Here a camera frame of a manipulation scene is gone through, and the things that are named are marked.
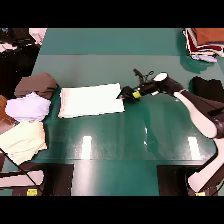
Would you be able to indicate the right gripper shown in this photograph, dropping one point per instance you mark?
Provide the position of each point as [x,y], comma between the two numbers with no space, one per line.
[131,94]

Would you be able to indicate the white T-shirt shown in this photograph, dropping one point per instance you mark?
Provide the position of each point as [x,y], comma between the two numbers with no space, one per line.
[91,100]

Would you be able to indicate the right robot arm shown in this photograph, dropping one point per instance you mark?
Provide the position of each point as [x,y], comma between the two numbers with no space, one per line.
[200,113]

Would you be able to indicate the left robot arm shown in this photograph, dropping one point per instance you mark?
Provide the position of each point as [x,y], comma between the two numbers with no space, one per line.
[23,179]

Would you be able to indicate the black garment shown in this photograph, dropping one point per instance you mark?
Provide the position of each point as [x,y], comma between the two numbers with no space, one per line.
[208,88]
[15,68]

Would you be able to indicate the dark red garment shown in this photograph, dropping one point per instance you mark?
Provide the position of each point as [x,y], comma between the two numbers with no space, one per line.
[193,45]

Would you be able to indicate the pale blue garment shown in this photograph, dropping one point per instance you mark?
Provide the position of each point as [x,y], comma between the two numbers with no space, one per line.
[203,57]

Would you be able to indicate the orange garment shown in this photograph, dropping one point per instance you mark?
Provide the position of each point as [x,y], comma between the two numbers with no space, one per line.
[210,35]

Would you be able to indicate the lavender garment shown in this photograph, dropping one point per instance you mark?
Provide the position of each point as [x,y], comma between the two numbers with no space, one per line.
[26,108]

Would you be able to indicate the pale pink garment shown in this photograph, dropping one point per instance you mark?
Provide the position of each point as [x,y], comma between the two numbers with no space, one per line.
[37,34]

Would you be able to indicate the cream garment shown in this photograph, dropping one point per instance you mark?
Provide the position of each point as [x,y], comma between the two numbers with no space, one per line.
[21,141]

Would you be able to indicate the rust brown garment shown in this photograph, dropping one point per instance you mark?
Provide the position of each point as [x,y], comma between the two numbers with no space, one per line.
[4,111]

